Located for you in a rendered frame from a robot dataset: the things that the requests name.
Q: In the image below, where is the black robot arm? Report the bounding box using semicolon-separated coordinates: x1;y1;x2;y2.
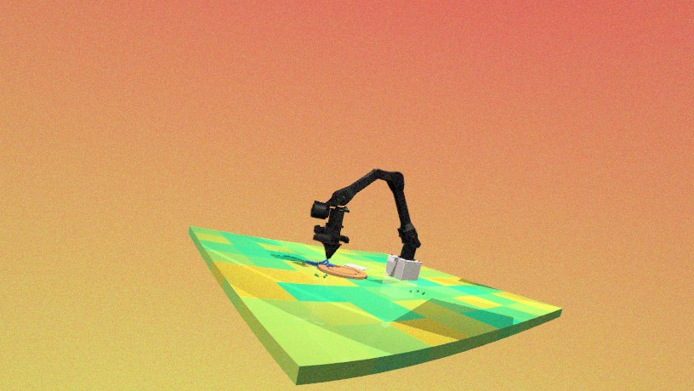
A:
310;168;421;261

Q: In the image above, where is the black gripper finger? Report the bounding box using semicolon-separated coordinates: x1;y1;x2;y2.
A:
322;242;336;259
329;243;342;258

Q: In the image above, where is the tan round bead board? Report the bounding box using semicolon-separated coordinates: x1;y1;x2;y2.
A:
318;264;367;280

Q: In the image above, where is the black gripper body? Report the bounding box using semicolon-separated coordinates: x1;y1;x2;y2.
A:
313;220;350;243

